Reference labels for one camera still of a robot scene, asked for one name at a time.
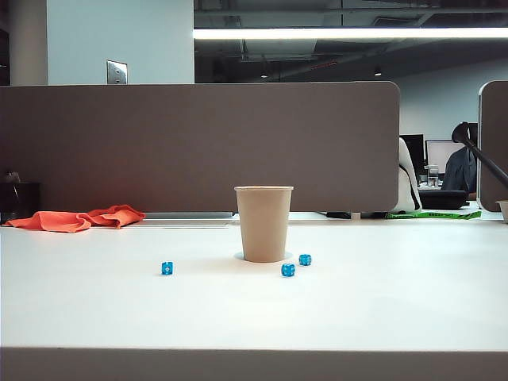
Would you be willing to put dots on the brown paper cup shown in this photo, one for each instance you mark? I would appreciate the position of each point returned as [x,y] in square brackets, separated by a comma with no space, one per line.
[264,222]

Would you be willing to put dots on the blue translucent die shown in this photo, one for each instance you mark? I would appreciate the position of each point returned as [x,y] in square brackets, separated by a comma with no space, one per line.
[288,270]
[167,268]
[305,260]

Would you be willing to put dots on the grey desk divider panel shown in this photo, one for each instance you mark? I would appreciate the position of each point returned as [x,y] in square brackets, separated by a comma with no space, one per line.
[178,147]

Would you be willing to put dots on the dark computer monitor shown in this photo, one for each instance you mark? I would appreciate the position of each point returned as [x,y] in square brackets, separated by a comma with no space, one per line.
[414,147]

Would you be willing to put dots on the black pendant lamp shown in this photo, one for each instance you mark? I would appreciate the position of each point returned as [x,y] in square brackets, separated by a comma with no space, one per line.
[377,72]

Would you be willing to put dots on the long ceiling light strip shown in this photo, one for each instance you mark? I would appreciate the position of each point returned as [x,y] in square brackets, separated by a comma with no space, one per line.
[337,33]

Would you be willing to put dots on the green tape strip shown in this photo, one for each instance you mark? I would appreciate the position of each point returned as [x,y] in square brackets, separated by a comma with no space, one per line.
[436,214]

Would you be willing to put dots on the lit computer monitor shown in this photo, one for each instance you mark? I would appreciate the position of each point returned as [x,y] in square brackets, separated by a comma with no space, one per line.
[438,152]

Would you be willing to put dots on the black zipped case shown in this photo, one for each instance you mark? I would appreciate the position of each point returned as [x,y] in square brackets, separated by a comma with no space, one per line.
[442,198]

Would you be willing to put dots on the orange microfibre cloth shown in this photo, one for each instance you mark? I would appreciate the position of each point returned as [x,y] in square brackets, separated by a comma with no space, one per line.
[59,220]

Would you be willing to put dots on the seated person in blue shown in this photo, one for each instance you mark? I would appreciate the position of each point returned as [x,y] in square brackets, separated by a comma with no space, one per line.
[458,170]

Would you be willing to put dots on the black curved pole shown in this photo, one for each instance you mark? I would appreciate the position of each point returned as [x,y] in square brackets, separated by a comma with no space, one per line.
[462,133]

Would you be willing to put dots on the narrow brown desk divider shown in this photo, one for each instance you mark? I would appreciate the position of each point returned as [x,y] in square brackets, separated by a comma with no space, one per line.
[496,119]

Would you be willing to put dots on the aluminium divider rail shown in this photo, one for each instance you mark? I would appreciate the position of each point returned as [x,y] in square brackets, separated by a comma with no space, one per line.
[190,214]

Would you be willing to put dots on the metal wall switch plate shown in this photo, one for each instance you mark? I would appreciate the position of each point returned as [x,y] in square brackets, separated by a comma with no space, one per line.
[117,72]

